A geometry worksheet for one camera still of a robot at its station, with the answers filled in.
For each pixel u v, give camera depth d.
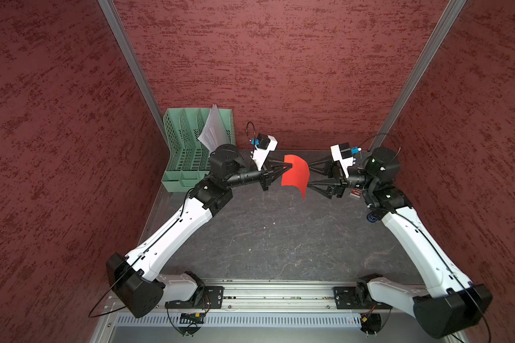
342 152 0.50
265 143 0.52
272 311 0.73
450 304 0.36
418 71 0.87
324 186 0.56
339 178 0.54
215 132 0.93
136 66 0.85
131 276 0.38
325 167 0.61
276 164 0.58
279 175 0.59
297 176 0.59
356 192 0.55
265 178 0.53
